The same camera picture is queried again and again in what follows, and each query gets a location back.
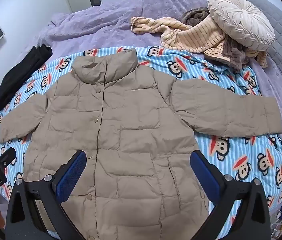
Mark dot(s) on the black folded clothes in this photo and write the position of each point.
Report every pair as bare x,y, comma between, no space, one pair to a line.
21,75

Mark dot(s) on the striped beige fleece robe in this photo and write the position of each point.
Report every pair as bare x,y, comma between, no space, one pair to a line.
201,37

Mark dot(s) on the monkey printed striped blanket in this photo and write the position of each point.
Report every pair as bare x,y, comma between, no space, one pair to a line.
243,155

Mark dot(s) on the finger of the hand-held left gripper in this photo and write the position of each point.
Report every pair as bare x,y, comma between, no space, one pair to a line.
6,156

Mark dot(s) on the grey quilted headboard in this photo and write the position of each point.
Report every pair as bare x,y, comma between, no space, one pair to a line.
280,30

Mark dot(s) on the round cream pleated cushion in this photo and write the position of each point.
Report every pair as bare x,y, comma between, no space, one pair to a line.
240,20

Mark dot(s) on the beige puffer jacket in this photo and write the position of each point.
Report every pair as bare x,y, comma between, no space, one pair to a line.
131,130

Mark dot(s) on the purple bed cover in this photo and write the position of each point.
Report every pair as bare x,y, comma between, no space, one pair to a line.
93,22

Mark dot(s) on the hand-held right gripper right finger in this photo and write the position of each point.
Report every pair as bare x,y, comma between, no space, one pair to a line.
203,175

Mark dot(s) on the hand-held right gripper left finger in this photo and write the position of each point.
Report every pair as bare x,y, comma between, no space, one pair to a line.
72,175

